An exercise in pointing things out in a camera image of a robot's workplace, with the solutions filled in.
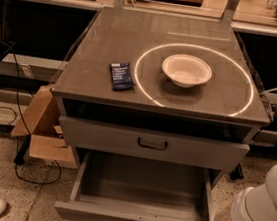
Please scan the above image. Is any grey drawer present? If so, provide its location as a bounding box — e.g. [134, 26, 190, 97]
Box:
[59, 116, 250, 171]
[55, 151, 214, 221]

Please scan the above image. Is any grey drawer cabinet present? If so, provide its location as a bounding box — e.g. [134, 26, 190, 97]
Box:
[42, 0, 277, 196]

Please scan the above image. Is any grey top drawer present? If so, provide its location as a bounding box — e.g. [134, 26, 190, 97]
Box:
[59, 116, 250, 171]

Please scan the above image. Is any blue snack bar packet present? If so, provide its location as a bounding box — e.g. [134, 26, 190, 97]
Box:
[110, 62, 135, 91]

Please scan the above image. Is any brown cardboard box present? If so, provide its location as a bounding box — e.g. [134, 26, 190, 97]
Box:
[11, 85, 77, 168]

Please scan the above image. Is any black floor cable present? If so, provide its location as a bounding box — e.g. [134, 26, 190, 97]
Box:
[0, 0, 84, 187]

